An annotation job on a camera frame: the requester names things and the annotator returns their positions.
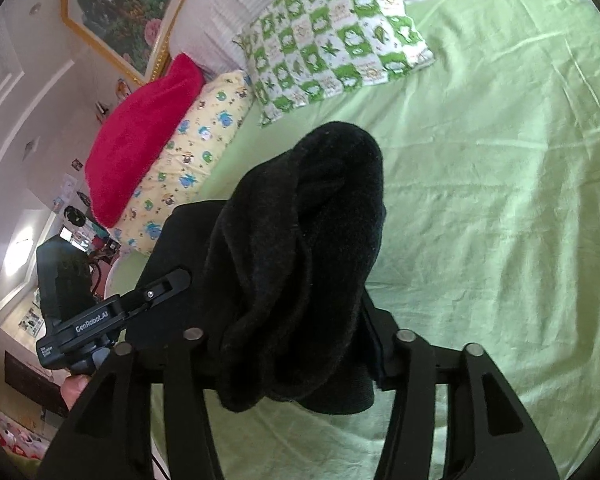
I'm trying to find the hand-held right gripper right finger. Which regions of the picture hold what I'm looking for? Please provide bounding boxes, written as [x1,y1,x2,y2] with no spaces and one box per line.
[372,329,562,480]

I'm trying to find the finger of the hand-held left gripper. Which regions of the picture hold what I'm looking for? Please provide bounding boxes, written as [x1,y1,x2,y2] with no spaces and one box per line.
[121,268,192,332]

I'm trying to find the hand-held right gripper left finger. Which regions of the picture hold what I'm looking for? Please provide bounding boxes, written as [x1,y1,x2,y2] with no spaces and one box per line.
[37,327,226,480]

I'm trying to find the dark navy pants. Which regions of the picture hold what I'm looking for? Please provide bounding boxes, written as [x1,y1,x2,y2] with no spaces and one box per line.
[130,121,389,417]

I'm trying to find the person's left hand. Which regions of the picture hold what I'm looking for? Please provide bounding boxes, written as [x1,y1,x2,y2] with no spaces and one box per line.
[61,374,91,412]

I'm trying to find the yellow cartoon print pillow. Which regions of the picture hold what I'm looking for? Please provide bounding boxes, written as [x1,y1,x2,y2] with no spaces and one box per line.
[107,70,256,257]

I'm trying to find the red pillow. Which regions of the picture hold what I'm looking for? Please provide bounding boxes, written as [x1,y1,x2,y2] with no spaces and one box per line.
[83,53,207,229]

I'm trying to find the light green bed sheet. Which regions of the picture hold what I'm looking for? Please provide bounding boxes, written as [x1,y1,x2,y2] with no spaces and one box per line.
[109,0,600,480]

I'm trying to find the white striped bedding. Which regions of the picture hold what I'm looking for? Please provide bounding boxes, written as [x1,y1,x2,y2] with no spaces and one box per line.
[172,0,598,77]

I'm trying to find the gold framed floral painting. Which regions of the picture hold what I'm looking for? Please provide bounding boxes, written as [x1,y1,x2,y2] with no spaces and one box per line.
[61,0,210,87]

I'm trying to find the green checkered pillow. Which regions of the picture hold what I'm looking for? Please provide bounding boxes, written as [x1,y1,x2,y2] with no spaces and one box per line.
[231,0,437,129]

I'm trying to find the black cable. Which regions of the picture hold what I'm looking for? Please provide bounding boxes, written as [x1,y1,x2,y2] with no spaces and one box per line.
[151,451,172,480]

